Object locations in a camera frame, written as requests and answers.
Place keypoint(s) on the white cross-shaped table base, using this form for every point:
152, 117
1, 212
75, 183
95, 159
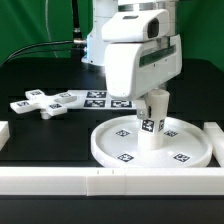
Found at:
48, 105

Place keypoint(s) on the white front rail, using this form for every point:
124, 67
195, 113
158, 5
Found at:
111, 181

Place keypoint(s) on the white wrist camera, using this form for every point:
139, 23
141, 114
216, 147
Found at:
136, 26

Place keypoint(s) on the white rail block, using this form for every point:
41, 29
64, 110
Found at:
4, 133
216, 135

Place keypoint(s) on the white right rail block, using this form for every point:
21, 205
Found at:
216, 135

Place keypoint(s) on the white round table top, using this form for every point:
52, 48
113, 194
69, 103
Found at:
127, 142

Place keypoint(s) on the white left rail block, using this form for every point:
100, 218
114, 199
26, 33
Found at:
4, 133

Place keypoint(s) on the white marker sheet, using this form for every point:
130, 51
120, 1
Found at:
97, 100

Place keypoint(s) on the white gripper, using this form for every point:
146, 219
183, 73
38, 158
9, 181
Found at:
133, 69

